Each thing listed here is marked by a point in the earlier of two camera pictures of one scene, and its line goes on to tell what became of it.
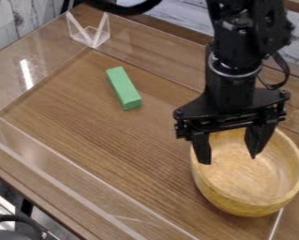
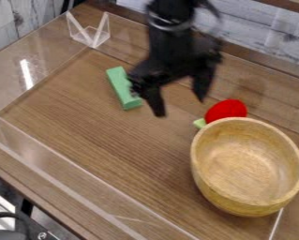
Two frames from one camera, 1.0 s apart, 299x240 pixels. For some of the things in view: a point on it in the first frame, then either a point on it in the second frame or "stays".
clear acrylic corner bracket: [90, 36] stays
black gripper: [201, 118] to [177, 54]
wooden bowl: [246, 186] stays
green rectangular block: [125, 87] stays
